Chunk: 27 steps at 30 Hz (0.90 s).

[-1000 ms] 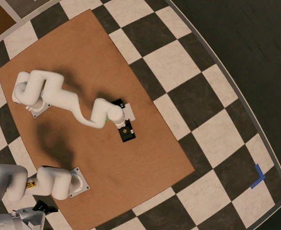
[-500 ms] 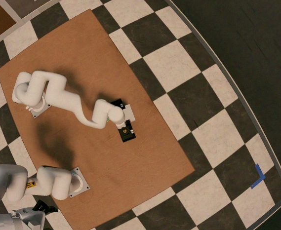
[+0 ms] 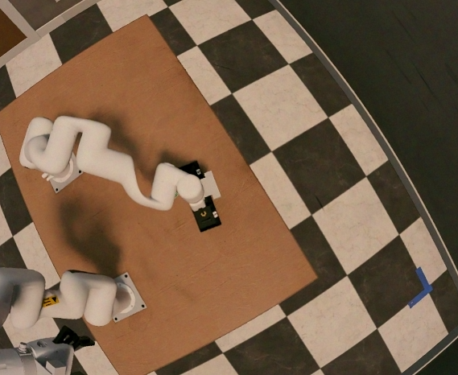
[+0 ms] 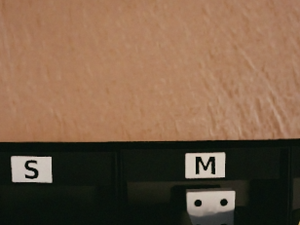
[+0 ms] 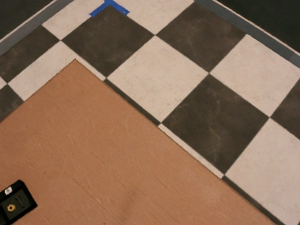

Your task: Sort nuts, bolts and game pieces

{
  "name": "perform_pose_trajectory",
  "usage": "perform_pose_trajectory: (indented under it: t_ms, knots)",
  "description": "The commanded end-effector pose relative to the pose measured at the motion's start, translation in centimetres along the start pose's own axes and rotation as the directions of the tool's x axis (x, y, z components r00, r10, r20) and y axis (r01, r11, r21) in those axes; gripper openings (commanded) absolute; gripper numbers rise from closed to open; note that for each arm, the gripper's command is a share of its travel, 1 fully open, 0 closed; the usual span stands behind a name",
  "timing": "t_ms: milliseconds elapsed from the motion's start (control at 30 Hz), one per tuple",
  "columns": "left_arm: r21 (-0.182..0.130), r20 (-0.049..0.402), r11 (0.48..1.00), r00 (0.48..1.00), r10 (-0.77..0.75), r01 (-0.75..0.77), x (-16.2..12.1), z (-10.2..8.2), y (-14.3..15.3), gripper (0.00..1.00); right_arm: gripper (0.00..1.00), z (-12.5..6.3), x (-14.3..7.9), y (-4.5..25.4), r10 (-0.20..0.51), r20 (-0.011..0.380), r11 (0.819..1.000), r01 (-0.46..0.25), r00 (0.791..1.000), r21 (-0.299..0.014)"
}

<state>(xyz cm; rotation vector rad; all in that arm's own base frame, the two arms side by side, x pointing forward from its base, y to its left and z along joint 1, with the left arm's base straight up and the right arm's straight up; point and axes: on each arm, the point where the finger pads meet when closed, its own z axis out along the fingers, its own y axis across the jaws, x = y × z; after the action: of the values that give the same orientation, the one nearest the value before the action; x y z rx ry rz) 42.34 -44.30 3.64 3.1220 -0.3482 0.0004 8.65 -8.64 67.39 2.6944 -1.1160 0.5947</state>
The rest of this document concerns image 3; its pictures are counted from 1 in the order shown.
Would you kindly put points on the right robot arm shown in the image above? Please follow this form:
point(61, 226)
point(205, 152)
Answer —
point(32, 301)

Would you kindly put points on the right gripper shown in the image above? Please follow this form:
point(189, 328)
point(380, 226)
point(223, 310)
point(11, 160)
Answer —
point(59, 348)

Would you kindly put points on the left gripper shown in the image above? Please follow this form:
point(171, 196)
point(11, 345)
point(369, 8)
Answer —
point(198, 205)

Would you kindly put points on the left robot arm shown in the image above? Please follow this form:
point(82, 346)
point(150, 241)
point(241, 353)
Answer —
point(51, 153)

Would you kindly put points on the black three-compartment bin rack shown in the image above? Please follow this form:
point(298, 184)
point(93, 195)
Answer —
point(209, 208)

